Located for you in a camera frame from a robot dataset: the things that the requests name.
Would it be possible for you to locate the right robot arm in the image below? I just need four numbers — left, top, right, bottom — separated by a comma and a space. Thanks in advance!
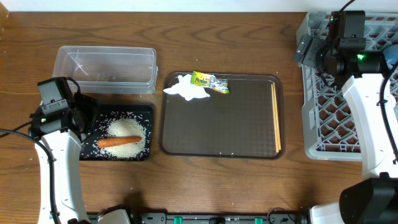
294, 10, 397, 223

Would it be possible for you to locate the clear plastic bin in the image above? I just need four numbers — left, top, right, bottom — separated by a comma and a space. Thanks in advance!
53, 45, 158, 95

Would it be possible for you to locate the white tissue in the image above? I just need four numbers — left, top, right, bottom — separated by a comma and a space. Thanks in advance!
163, 74, 210, 101

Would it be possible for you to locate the yellow green snack wrapper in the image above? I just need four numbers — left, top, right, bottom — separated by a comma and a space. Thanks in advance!
190, 71, 229, 94

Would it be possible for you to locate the orange carrot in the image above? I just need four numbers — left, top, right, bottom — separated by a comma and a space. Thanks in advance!
97, 136, 142, 148

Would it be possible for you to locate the pile of white rice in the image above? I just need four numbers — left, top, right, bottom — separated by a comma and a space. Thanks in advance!
82, 111, 152, 159

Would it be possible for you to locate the dark brown serving tray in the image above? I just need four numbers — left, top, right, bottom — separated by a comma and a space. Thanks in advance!
159, 74, 286, 160

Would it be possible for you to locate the dark blue plate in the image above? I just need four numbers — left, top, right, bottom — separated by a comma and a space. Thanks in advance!
382, 44, 398, 67

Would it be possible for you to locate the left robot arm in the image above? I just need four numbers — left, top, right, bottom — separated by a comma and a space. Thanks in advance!
29, 77, 98, 223

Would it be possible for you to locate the black plastic tray bin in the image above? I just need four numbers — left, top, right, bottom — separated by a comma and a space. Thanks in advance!
79, 103, 154, 162

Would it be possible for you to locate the wooden chopstick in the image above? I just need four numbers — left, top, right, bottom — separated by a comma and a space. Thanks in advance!
271, 83, 280, 154
273, 83, 282, 153

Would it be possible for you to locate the grey dishwasher rack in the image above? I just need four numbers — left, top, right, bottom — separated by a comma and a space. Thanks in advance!
300, 12, 397, 162

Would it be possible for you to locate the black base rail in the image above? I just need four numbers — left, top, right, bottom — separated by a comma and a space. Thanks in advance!
131, 210, 311, 224

